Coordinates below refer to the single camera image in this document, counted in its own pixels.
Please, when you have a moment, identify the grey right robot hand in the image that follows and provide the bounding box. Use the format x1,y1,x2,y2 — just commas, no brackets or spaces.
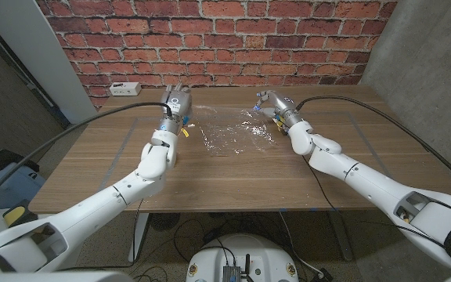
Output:
253,89,303,128

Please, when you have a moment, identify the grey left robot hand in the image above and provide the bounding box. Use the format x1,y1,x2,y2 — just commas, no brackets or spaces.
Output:
157,82,193,136

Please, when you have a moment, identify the clear plastic wrap sheet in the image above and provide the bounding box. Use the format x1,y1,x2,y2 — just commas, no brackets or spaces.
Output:
192,104,277,157

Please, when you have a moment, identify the white power strip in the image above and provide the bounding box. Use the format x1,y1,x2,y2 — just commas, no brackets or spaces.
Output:
109,81,143,97

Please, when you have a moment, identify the red brick print backdrop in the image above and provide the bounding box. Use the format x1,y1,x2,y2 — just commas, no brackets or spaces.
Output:
35,0,399,109

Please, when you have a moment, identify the black round fan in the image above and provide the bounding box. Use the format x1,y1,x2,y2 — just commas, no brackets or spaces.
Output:
149,212,175,232

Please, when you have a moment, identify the white table leg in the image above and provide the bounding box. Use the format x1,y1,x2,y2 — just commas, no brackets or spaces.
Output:
128,212,150,262

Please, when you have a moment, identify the grey table leg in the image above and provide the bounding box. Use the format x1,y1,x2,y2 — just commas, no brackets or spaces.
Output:
329,209,355,262

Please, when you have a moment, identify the white robot torso base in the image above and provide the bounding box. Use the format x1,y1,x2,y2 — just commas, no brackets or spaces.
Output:
186,233,300,282

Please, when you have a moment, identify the dark wood-grain door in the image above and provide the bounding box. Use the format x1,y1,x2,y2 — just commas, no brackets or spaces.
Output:
0,23,70,164

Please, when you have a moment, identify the small grey electronics box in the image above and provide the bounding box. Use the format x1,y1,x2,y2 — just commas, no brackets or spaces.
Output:
222,265,243,282

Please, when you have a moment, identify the yellow and black tool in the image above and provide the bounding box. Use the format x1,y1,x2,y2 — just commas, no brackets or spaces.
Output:
2,205,38,228

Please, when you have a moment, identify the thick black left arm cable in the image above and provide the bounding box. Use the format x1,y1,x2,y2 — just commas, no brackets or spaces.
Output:
0,101,174,212

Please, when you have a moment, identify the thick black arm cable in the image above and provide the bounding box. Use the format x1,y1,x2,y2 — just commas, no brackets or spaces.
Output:
0,101,174,212
295,95,451,197

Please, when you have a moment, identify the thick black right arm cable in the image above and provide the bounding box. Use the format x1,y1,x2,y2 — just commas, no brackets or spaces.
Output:
295,95,451,197

